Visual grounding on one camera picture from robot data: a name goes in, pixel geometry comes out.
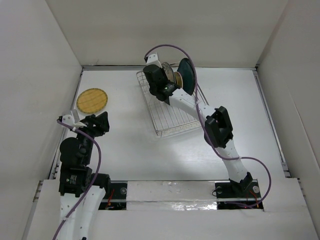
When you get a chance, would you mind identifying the blue white floral plate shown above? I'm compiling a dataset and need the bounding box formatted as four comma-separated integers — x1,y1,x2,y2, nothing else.
161,62,176,83

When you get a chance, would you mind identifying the gold brown patterned plate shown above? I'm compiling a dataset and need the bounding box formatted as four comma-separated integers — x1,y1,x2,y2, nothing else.
174,71,183,88

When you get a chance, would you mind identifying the yellow woven round plate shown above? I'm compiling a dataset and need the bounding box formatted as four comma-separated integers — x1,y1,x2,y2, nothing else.
76,88,108,115

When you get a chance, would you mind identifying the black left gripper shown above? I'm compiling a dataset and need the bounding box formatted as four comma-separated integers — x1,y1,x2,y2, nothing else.
71,110,108,164

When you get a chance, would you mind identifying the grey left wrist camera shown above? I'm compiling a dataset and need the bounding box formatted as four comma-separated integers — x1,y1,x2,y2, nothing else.
59,109,82,128

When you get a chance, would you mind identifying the silver wire dish rack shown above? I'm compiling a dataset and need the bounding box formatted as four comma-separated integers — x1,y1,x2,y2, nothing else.
136,71,201,138

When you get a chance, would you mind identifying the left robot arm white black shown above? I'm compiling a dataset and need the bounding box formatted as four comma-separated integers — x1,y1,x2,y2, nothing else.
53,109,112,240

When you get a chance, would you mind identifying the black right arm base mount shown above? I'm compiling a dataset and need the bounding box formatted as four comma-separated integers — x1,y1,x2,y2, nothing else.
211,179,264,210

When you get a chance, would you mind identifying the dark teal square plate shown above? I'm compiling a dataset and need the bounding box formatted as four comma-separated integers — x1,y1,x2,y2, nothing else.
177,58,196,96

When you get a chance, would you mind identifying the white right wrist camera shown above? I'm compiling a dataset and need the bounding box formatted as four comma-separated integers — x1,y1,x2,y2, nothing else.
144,52,162,68

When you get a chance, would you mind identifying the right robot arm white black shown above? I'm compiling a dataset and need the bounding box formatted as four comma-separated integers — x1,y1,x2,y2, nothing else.
143,64,253,197

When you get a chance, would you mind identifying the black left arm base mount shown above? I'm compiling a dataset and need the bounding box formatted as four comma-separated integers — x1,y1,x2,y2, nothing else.
98,181,128,211

